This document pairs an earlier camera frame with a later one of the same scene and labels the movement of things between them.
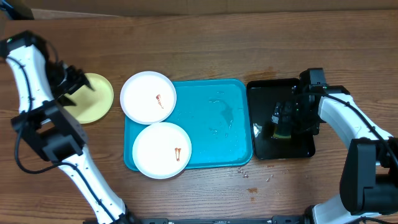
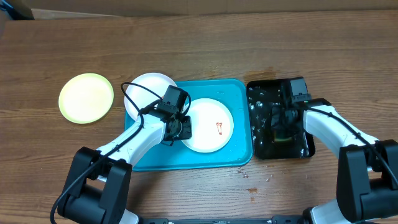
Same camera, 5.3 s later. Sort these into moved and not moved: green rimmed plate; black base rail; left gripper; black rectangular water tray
Moved: left gripper
Not moved: black rectangular water tray; green rimmed plate; black base rail
